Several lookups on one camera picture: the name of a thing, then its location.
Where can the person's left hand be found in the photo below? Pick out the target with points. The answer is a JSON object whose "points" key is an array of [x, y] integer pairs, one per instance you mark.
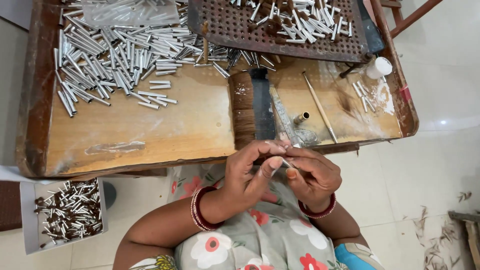
{"points": [[242, 180]]}

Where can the person's right hand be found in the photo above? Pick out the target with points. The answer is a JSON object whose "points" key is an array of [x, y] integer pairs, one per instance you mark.
{"points": [[318, 180]]}

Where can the single silver brush ferrule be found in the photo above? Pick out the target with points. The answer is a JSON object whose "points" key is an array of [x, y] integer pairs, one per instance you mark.
{"points": [[287, 163]]}

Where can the red beaded bangle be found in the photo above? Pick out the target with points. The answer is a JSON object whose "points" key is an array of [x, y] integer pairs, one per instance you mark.
{"points": [[318, 213]]}

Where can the red bangles stack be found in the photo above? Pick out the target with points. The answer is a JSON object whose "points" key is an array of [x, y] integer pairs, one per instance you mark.
{"points": [[200, 210]]}

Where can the brass tube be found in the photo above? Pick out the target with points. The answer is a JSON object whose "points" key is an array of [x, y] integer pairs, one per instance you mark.
{"points": [[301, 118]]}

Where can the brown bristle hair bundle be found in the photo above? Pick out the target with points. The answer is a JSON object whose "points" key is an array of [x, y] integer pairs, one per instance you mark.
{"points": [[242, 108]]}

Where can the metal ruler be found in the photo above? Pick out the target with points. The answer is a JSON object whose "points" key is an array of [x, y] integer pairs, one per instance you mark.
{"points": [[285, 116]]}

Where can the dark blue flat strip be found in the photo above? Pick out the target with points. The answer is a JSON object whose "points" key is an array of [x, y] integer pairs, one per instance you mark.
{"points": [[263, 108]]}

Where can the blue cloth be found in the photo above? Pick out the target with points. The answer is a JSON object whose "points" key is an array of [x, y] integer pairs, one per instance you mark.
{"points": [[354, 257]]}

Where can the short silver tube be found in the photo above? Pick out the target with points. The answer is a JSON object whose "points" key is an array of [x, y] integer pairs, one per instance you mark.
{"points": [[364, 104], [370, 104], [362, 88], [356, 90]]}

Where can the white powder patch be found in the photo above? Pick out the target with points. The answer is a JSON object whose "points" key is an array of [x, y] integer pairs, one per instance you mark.
{"points": [[384, 98]]}

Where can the red tape piece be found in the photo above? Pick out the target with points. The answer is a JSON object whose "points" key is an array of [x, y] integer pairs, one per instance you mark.
{"points": [[405, 93]]}

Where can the white plastic bottle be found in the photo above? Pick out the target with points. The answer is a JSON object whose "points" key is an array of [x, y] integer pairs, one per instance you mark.
{"points": [[379, 68]]}

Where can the grey round object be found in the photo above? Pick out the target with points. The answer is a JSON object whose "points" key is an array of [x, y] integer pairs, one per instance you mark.
{"points": [[110, 194]]}

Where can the scattered hair scraps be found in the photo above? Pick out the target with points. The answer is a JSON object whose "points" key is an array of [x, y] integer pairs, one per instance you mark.
{"points": [[438, 240]]}

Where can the wooden stick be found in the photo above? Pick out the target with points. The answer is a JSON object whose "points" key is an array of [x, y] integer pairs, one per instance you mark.
{"points": [[205, 41]]}

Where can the rusty perforated metal tray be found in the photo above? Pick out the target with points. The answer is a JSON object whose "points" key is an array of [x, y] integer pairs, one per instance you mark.
{"points": [[232, 30]]}

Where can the dark slate board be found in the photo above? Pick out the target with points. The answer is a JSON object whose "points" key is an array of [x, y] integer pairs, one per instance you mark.
{"points": [[371, 30]]}

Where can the wooden plank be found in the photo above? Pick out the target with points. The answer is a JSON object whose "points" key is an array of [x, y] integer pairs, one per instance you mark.
{"points": [[468, 232]]}

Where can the heap of bristle-filled ferrules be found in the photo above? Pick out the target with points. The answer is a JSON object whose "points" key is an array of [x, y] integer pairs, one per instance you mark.
{"points": [[300, 20]]}

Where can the heap of finished brush heads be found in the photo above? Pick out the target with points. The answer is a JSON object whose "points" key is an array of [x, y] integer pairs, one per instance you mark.
{"points": [[69, 212]]}

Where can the pile of silver metal tubes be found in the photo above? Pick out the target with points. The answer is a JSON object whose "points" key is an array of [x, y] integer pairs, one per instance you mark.
{"points": [[108, 56]]}

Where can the clear plastic bag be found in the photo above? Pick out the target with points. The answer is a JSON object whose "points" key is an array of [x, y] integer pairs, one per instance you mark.
{"points": [[129, 11]]}

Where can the white cardboard box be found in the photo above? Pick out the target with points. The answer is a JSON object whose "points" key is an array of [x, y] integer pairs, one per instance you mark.
{"points": [[30, 221]]}

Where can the dark brown mat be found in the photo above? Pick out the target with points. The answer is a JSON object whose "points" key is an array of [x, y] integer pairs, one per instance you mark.
{"points": [[10, 206]]}

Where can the black metal tray bracket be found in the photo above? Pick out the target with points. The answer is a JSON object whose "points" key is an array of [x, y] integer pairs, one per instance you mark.
{"points": [[354, 66]]}

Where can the wooden chair frame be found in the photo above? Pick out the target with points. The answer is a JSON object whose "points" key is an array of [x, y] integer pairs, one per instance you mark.
{"points": [[405, 17]]}

